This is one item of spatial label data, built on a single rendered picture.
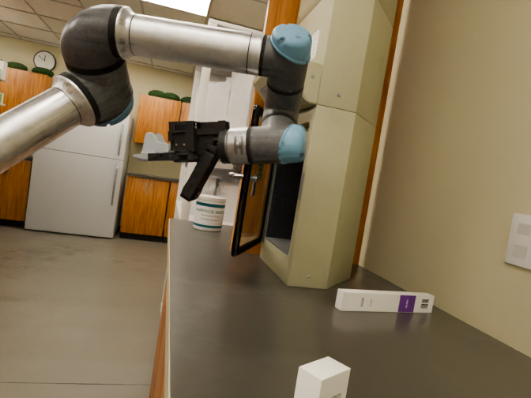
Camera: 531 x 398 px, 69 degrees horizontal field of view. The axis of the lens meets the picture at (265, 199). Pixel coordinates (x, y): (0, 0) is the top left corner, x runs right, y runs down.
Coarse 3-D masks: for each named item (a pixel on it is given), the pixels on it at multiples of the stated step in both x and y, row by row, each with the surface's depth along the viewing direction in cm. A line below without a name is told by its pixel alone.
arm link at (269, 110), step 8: (272, 96) 77; (280, 96) 76; (288, 96) 75; (296, 96) 76; (264, 104) 85; (272, 104) 78; (280, 104) 77; (288, 104) 77; (296, 104) 78; (264, 112) 80; (272, 112) 78; (280, 112) 77; (288, 112) 78; (296, 112) 80; (296, 120) 80
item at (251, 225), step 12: (252, 120) 98; (252, 168) 104; (264, 168) 117; (264, 180) 119; (240, 192) 99; (264, 192) 122; (240, 204) 99; (252, 204) 110; (264, 204) 125; (252, 216) 112; (252, 228) 115; (240, 240) 104; (252, 240) 117
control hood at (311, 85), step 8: (312, 64) 96; (320, 64) 97; (312, 72) 96; (320, 72) 97; (256, 80) 120; (264, 80) 113; (312, 80) 97; (256, 88) 124; (304, 88) 96; (312, 88) 97; (304, 96) 97; (312, 96) 97; (304, 104) 100; (312, 104) 99
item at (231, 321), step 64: (192, 256) 117; (256, 256) 132; (192, 320) 68; (256, 320) 73; (320, 320) 78; (384, 320) 85; (448, 320) 93; (192, 384) 48; (256, 384) 50; (384, 384) 56; (448, 384) 59; (512, 384) 63
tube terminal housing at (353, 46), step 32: (352, 0) 97; (320, 32) 102; (352, 32) 98; (384, 32) 109; (352, 64) 99; (384, 64) 114; (320, 96) 98; (352, 96) 100; (320, 128) 98; (352, 128) 100; (320, 160) 99; (352, 160) 104; (320, 192) 100; (352, 192) 108; (320, 224) 101; (352, 224) 113; (288, 256) 102; (320, 256) 101; (352, 256) 118; (320, 288) 102
